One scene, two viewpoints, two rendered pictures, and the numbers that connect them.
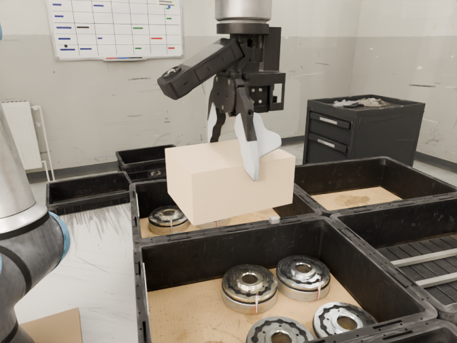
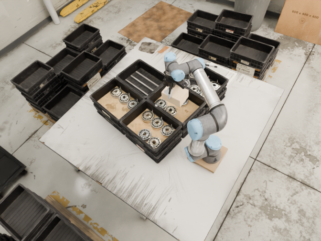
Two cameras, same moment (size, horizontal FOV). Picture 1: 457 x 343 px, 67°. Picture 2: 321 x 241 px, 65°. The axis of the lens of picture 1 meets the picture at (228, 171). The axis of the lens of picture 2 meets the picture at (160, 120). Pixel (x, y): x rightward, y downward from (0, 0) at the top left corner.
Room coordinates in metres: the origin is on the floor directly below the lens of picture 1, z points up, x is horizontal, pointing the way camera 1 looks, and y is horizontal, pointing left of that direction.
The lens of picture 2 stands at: (1.08, 1.05, 2.51)
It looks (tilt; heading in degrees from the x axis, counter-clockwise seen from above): 55 degrees down; 247
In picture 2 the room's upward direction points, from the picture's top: 9 degrees counter-clockwise
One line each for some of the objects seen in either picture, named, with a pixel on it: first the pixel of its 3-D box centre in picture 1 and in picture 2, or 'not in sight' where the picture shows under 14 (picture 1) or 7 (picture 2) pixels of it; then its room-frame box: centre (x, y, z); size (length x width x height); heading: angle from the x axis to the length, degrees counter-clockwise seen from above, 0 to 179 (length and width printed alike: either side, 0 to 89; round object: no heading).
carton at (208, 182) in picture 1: (228, 175); (175, 94); (0.49, 0.00, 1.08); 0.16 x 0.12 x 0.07; 116
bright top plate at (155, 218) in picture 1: (168, 214); (154, 142); (0.78, 0.15, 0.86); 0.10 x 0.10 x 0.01
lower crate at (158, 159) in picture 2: not in sight; (152, 134); (0.74, 0.03, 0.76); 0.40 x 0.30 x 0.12; 106
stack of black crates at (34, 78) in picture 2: not in sight; (41, 87); (1.48, -1.52, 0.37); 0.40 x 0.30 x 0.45; 26
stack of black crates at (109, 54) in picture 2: not in sight; (110, 61); (0.59, -1.51, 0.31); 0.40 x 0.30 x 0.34; 26
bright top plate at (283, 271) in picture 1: (302, 271); (160, 103); (0.55, -0.14, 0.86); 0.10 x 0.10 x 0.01
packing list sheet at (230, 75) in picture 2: not in sight; (217, 73); (-0.15, -0.27, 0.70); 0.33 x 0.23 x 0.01; 116
